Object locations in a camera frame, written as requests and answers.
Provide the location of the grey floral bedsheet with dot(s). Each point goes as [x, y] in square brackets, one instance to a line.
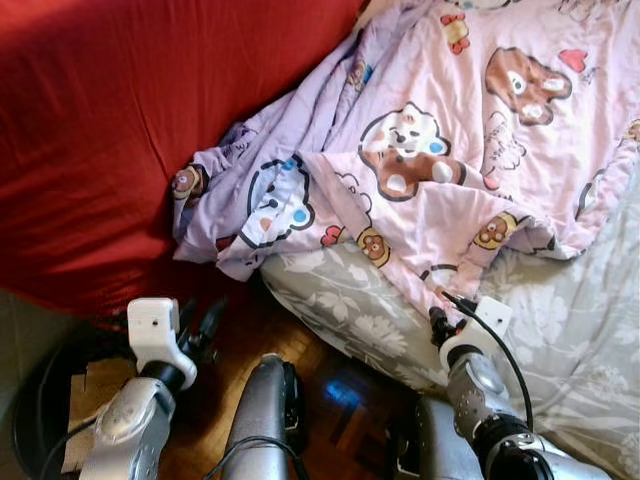
[580, 330]

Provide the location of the pink cartoon bear blanket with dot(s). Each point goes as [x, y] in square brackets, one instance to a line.
[440, 110]

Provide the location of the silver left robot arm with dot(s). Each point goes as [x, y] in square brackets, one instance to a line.
[130, 435]

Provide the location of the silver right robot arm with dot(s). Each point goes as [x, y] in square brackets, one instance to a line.
[480, 385]

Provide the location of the silver robot left leg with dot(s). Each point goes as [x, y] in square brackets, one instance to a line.
[260, 410]

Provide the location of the silver robot leg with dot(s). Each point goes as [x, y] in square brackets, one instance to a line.
[440, 450]
[260, 410]

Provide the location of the brown cardboard piece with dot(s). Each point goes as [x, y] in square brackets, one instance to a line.
[95, 390]

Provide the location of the silver robot right leg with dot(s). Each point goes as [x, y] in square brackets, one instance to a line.
[440, 450]

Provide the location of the black round bin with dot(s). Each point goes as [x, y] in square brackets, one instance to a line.
[40, 400]

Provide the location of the large red covered mattress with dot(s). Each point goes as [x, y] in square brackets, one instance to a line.
[120, 130]

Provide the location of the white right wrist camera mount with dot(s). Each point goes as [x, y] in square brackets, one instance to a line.
[490, 315]

